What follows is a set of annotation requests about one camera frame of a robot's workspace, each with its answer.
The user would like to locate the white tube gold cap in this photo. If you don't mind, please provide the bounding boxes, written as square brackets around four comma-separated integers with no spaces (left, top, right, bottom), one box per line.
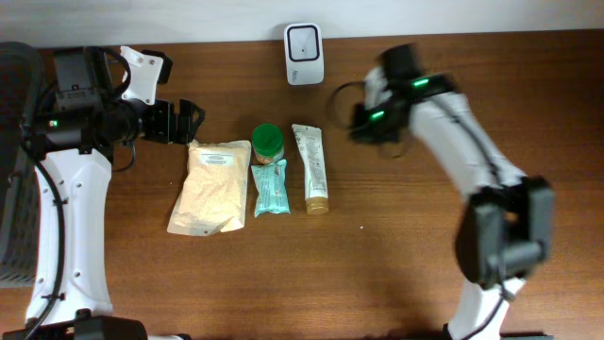
[292,124,329,215]

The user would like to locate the green lid jar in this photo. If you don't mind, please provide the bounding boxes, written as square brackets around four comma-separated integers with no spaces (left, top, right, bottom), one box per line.
[251,124,284,164]

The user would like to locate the beige grain pouch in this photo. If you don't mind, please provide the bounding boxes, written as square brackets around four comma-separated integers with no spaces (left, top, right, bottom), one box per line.
[167,140,251,236]

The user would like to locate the teal snack packet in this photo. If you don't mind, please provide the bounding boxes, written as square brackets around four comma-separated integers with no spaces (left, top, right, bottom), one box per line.
[251,160,291,217]

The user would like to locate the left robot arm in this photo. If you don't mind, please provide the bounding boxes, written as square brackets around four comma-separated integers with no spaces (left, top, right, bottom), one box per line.
[1,42,205,339]

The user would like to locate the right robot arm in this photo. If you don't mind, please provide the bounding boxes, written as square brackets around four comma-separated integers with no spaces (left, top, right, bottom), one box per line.
[349,44,555,339]

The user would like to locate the grey plastic mesh basket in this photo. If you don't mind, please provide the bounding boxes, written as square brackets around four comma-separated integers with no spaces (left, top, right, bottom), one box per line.
[1,42,44,289]

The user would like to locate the left black camera cable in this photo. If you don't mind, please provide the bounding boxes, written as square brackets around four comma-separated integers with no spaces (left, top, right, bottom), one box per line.
[21,46,138,340]

